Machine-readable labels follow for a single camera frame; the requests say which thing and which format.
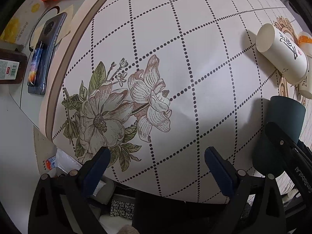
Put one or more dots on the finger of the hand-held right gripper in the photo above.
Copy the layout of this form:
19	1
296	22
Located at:
277	136

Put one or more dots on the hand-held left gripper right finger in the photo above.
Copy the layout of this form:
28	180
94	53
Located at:
218	168

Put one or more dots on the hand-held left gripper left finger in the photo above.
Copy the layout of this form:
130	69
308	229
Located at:
98	167

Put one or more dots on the dark green cup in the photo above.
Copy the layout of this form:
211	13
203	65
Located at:
285	112

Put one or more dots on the white paper cup black print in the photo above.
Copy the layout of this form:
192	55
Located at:
306	84
282	51

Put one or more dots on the orange patterned paper cup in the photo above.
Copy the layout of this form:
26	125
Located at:
305	40

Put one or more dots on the white plastic packet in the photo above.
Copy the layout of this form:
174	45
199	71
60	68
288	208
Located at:
62	159

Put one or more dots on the black white patterned box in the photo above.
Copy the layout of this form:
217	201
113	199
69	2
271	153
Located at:
121	207

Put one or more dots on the floral dotted tablecloth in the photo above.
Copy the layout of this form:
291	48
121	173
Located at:
195	65

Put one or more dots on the blue smartphone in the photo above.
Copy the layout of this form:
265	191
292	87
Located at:
45	53

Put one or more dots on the brown box white label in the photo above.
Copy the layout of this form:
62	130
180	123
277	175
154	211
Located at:
11	65

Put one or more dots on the yellow printed white box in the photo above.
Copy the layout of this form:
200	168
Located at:
14	26

